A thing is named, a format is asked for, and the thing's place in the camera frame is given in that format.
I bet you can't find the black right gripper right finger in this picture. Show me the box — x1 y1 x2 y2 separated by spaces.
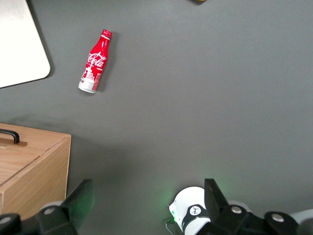
198 178 300 235

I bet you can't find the beige plastic tray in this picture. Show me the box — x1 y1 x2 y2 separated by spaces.
0 0 51 89

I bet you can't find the red coke bottle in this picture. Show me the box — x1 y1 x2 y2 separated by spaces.
78 29 113 94

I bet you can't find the black box handle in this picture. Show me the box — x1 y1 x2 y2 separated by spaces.
0 129 28 147

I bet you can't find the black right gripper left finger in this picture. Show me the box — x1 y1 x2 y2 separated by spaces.
0 178 95 235

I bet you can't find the wooden board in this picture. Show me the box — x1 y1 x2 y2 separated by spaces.
0 122 72 221

